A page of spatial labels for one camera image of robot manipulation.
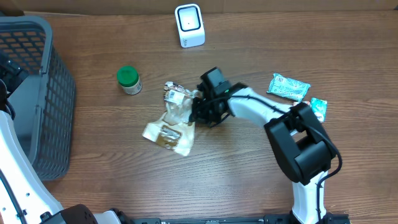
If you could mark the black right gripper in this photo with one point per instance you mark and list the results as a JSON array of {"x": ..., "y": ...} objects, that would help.
[{"x": 199, "y": 114}]

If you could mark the clear bagged bread snack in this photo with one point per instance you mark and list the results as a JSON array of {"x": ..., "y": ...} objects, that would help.
[{"x": 173, "y": 130}]

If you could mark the teal wet wipes pack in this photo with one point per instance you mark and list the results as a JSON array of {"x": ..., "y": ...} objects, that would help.
[{"x": 288, "y": 87}]

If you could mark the green cap bottle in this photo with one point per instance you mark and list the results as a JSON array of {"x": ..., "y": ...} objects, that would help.
[{"x": 128, "y": 79}]

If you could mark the orange tissue pack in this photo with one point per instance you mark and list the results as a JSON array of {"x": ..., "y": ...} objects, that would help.
[{"x": 297, "y": 103}]

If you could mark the teal tissue pack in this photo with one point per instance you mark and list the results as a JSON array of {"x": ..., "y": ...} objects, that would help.
[{"x": 319, "y": 108}]

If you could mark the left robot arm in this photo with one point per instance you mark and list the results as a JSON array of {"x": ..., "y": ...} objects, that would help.
[{"x": 24, "y": 197}]

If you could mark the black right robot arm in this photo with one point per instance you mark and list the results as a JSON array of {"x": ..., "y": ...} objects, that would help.
[{"x": 300, "y": 144}]

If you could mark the white barcode scanner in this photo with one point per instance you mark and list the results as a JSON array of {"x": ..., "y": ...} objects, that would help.
[{"x": 190, "y": 25}]

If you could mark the grey plastic shopping basket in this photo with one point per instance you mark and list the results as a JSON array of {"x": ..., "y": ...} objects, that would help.
[{"x": 41, "y": 94}]

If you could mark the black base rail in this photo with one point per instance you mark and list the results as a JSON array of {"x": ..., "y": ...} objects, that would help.
[{"x": 267, "y": 219}]

